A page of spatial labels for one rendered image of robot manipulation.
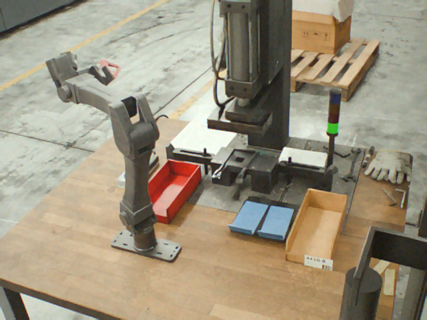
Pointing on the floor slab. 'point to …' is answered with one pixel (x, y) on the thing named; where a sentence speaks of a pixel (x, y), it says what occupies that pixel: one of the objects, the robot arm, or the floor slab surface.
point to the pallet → (359, 65)
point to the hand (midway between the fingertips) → (109, 76)
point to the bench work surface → (75, 207)
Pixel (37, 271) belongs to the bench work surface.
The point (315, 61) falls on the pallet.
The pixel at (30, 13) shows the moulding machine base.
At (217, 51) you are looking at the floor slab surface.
